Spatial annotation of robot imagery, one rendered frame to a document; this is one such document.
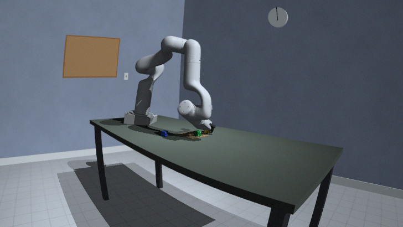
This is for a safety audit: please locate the tan flat mat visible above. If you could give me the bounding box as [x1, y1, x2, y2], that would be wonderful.
[175, 132, 209, 139]

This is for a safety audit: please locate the blue die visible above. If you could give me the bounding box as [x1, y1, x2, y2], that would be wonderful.
[161, 130, 168, 137]

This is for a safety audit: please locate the green die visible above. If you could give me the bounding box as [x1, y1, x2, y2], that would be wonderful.
[194, 130, 201, 137]

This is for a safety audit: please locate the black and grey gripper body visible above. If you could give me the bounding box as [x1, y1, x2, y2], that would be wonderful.
[194, 119, 212, 130]

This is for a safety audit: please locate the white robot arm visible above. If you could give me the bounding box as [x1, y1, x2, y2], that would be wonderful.
[130, 36, 213, 126]

